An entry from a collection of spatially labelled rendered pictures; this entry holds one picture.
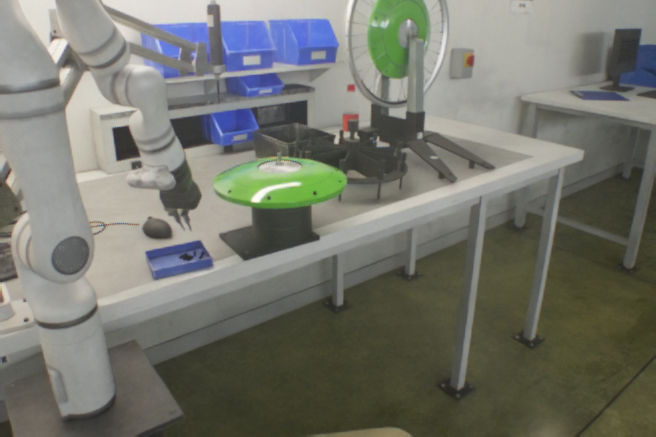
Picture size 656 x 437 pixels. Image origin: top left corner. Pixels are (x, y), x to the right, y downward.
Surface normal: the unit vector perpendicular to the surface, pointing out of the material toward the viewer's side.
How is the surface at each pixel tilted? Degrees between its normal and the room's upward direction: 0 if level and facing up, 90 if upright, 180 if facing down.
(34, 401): 0
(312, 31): 88
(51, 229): 86
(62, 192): 87
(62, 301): 19
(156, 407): 0
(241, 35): 90
